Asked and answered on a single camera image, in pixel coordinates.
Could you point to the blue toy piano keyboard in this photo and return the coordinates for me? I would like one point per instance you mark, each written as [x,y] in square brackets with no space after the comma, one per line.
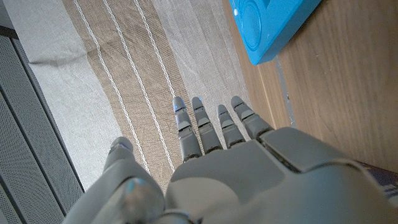
[270,28]

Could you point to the dark perforated panel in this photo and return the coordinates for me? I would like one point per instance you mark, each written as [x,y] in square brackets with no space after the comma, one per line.
[28,149]

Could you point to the grey tape strip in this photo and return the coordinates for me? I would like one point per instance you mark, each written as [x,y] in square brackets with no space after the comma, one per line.
[284,93]

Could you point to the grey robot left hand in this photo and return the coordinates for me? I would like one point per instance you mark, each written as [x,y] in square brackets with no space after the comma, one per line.
[248,180]

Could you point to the beige striped curtain backdrop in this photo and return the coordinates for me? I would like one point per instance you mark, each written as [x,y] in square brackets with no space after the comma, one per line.
[130,62]

